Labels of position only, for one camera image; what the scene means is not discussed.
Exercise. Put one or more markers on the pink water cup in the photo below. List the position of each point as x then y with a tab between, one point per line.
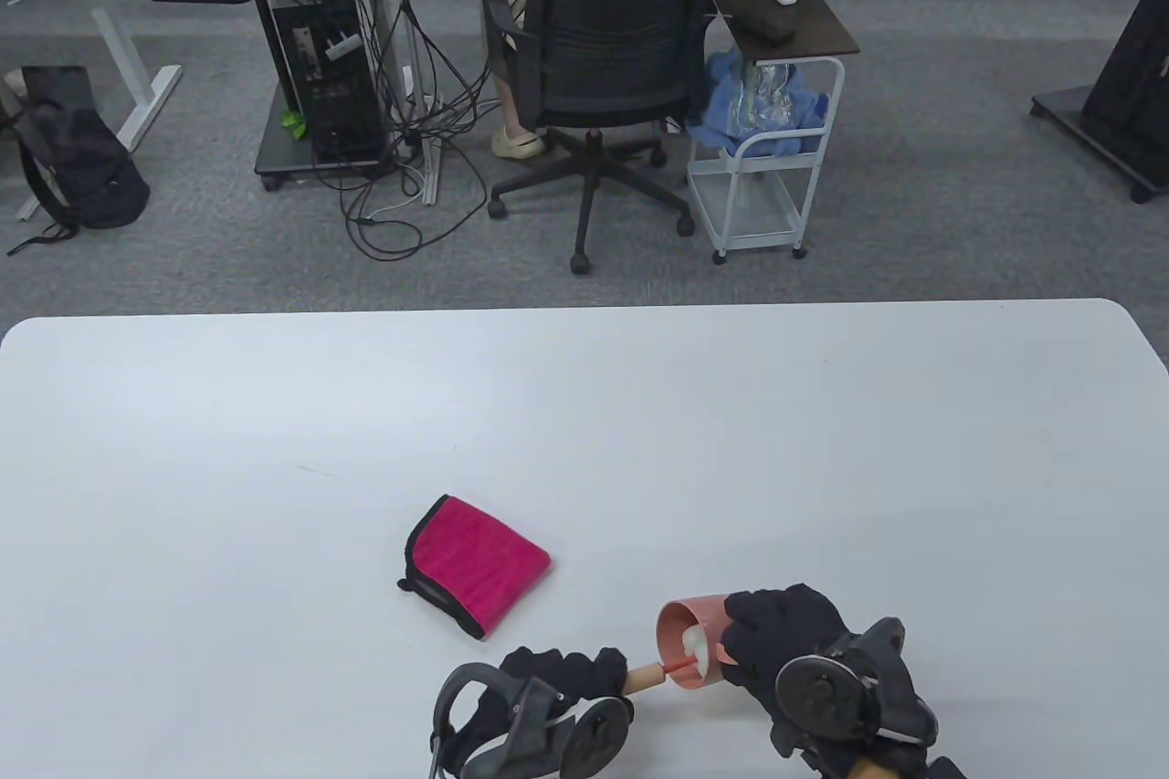
680	619

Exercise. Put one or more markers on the small green object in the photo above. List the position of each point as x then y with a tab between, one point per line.
292	124

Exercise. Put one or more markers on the person's right forearm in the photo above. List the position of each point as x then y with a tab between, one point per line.
881	768

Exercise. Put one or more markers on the black rolling computer stand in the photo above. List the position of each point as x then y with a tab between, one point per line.
283	163

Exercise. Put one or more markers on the black backpack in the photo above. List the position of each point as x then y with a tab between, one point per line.
82	167

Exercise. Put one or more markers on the white power strip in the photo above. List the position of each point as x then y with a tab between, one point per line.
431	176

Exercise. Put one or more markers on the black oblong case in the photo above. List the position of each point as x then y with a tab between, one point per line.
765	28

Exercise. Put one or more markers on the person's right hand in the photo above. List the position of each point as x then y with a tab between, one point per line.
785	624

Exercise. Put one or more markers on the black computer tower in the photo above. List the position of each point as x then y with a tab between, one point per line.
338	85

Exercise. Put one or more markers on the white desk with metal legs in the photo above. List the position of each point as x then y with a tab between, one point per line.
105	21

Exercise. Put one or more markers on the wooden sponge cup brush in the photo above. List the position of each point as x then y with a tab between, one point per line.
644	678

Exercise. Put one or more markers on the person's left hand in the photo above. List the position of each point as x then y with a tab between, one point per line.
584	674

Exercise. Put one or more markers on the blue crumpled cloth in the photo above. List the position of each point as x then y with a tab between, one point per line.
721	99

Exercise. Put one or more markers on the black mesh office chair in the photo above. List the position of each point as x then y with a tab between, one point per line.
612	12

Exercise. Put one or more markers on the white cart with dark top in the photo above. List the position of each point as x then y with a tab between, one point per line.
822	21

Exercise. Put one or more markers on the beige slipper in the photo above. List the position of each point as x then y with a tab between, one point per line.
519	142

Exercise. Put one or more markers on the magenta cleaning cloth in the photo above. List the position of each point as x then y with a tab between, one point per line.
475	564

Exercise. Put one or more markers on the black panel on wheeled base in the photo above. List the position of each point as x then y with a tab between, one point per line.
1132	76

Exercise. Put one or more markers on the black grey handheld controller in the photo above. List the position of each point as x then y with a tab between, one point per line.
511	724
831	697

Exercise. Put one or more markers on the clear plastic bag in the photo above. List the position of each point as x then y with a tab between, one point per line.
772	94

